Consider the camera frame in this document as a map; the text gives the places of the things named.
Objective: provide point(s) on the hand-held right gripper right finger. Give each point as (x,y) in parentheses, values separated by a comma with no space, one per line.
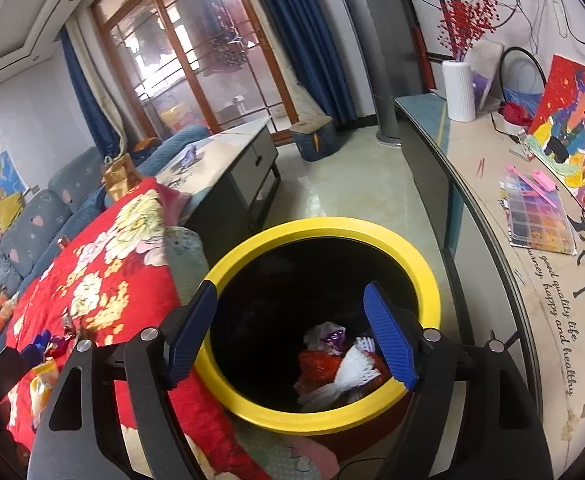
(390,335)

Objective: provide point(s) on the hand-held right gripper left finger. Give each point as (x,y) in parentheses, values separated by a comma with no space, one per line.
(192,330)

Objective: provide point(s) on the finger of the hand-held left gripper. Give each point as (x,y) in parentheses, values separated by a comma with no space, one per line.
(0,380)

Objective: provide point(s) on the yellow snack packet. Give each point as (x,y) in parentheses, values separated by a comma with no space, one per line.
(42,390)

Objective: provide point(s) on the blue candy wrapper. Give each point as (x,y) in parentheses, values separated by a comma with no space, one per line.
(37,350)

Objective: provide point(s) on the white foam fruit net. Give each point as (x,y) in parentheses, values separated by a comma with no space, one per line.
(352,372)

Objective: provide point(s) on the red mesh wrapper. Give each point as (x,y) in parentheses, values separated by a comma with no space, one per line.
(317,365)

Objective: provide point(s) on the silver candy wrapper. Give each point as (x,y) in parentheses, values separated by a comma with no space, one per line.
(70,327)

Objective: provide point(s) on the yellow trash bin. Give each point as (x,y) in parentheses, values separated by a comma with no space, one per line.
(322,225)

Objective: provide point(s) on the red floral blanket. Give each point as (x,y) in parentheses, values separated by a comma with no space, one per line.
(122,270)

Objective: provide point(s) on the television cabinet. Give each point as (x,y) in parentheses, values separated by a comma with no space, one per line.
(497,285)

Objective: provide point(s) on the gold gift bag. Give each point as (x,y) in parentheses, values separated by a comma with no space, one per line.
(120,177)

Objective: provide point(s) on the blue sofa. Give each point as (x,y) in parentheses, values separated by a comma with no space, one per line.
(37,215)

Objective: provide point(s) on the yellow pillow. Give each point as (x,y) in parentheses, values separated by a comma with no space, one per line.
(10,210)

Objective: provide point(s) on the blue foil wrapper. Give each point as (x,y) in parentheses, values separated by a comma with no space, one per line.
(188,156)

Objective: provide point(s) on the grey coffee table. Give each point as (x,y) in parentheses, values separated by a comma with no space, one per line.
(252,155)

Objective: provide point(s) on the clear bead organiser box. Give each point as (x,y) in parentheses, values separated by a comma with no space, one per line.
(542,225)

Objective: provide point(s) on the red tweezers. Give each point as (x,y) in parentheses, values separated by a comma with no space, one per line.
(482,167)

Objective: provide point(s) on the blue storage stool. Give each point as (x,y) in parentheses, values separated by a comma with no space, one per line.
(315,140)

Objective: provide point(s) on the pink plastic tool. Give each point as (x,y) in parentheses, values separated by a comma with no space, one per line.
(537,182)

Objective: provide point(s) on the small clear container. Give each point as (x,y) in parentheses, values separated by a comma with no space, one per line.
(522,146)

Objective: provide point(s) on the white ribbed vase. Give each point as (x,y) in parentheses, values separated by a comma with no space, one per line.
(460,92)

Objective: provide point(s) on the blue and beige curtain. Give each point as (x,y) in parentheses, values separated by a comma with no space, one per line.
(87,100)

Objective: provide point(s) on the wooden glass sliding door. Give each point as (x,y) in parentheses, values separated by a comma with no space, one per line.
(192,60)

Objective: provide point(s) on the colourful portrait painting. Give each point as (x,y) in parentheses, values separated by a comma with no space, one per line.
(572,135)

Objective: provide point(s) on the purple picture card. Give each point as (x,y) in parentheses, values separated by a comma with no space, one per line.
(487,80)

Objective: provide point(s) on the grey tower air conditioner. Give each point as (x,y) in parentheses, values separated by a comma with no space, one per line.
(372,60)

